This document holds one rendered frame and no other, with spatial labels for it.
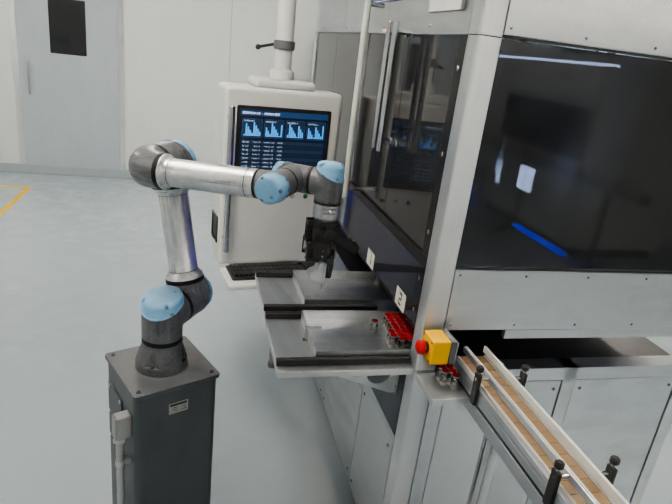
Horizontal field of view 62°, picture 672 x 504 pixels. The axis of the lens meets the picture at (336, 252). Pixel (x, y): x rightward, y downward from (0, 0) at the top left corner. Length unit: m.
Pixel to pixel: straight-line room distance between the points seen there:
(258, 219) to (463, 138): 1.21
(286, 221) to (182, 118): 4.58
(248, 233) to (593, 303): 1.38
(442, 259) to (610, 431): 0.96
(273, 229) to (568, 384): 1.32
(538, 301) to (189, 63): 5.68
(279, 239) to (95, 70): 4.77
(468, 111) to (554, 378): 0.91
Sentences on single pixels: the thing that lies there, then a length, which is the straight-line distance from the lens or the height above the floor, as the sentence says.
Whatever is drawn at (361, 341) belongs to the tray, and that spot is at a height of 0.88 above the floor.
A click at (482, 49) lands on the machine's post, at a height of 1.77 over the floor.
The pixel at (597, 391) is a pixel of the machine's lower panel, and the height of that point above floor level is 0.78.
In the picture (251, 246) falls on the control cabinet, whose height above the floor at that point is 0.88.
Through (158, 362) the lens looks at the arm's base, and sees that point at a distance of 1.71.
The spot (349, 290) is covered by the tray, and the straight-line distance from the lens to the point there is 2.12.
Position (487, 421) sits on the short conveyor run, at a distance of 1.55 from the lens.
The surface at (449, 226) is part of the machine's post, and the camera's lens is 1.51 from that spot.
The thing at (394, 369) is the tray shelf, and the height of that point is 0.88.
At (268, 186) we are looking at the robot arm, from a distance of 1.36.
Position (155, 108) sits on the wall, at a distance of 6.94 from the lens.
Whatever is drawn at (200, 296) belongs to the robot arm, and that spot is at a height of 0.98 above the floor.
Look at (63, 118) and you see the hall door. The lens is 7.09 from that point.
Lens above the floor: 1.74
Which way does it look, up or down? 20 degrees down
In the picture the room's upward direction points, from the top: 7 degrees clockwise
